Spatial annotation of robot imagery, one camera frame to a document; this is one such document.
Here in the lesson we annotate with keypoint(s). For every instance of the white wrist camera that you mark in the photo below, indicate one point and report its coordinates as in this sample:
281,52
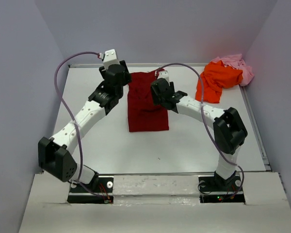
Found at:
109,58
162,74

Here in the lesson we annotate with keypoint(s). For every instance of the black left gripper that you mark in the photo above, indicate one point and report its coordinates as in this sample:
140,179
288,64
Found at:
127,77

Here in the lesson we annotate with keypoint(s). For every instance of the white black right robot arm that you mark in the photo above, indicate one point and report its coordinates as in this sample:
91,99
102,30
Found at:
224,127

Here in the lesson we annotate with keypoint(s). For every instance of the pink t shirt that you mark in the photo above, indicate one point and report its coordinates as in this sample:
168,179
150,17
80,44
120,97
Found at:
236,61

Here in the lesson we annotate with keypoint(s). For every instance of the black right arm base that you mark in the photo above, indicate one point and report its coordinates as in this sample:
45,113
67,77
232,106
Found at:
210,192

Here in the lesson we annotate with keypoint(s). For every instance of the orange t shirt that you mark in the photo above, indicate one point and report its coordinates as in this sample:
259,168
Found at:
216,77

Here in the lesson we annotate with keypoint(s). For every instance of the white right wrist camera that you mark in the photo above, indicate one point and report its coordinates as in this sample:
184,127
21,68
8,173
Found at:
162,74

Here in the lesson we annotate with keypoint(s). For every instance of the white front board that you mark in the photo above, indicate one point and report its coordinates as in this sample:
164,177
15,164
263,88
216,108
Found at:
158,204

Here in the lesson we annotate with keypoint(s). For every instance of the dark red t shirt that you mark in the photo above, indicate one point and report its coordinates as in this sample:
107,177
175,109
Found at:
143,115

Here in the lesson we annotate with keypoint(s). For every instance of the white rail at table edge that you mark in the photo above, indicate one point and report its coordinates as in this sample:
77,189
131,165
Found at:
133,65

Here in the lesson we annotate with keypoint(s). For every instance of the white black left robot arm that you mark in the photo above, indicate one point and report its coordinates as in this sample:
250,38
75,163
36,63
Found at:
55,153

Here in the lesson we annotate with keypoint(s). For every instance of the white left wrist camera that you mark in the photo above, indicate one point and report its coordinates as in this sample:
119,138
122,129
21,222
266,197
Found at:
109,58

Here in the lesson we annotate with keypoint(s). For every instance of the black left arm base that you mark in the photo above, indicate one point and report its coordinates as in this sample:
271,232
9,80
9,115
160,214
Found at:
101,194

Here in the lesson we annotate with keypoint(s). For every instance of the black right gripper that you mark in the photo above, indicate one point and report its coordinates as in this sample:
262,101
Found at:
155,98

